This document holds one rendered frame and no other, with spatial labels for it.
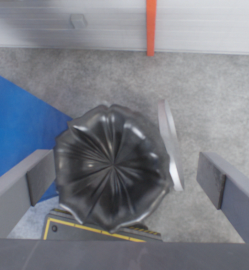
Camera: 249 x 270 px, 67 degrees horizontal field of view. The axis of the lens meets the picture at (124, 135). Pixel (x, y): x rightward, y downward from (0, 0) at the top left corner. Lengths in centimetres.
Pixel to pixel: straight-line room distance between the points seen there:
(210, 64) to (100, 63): 87
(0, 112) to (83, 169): 42
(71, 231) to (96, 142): 58
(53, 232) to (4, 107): 75
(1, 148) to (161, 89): 113
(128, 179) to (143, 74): 95
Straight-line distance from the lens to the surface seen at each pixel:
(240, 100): 164
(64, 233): 127
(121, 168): 92
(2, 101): 91
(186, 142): 146
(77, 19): 144
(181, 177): 133
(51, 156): 16
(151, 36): 146
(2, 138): 92
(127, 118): 78
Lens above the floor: 142
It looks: 79 degrees down
